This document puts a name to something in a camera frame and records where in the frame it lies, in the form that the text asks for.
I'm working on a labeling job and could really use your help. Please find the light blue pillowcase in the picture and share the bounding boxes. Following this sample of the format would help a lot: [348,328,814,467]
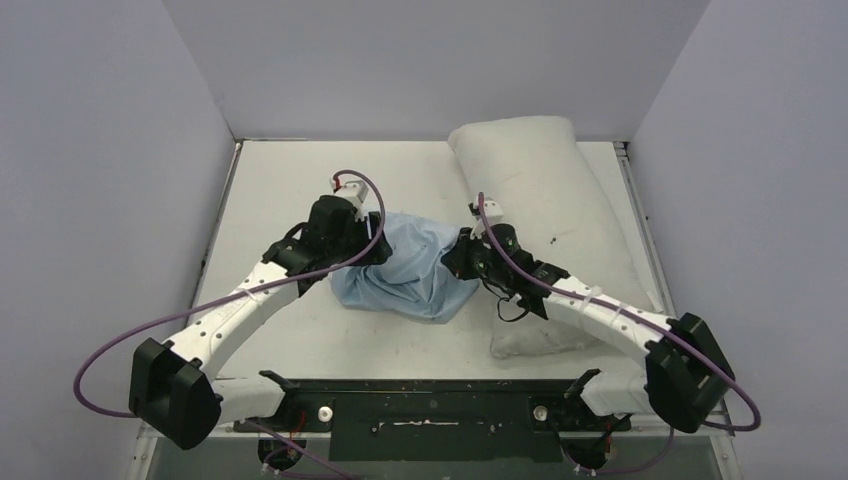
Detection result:
[330,212,479,324]

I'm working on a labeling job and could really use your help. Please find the white pillow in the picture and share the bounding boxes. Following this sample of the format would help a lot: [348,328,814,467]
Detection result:
[447,115,667,360]

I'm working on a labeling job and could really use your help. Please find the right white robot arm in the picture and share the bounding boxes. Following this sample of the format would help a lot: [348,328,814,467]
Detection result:
[442,224,735,433]

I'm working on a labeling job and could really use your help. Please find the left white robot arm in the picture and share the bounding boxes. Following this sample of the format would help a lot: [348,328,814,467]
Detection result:
[129,192,391,450]

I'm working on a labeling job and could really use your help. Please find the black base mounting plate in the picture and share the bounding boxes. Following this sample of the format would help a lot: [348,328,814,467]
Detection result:
[252,379,632,463]

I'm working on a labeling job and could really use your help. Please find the black loop cable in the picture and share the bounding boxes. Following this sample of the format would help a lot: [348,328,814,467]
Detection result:
[480,278,531,324]

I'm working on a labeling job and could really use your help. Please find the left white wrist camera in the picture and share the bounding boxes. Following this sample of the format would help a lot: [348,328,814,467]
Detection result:
[330,177,370,222]

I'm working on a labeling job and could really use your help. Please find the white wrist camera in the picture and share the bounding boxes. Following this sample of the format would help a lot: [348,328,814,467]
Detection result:
[469,197,504,240]
[330,177,370,222]

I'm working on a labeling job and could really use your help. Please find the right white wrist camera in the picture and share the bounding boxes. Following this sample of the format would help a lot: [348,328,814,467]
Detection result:
[469,197,504,240]

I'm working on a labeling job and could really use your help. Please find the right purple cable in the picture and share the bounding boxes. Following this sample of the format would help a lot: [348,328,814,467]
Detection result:
[476,192,762,433]

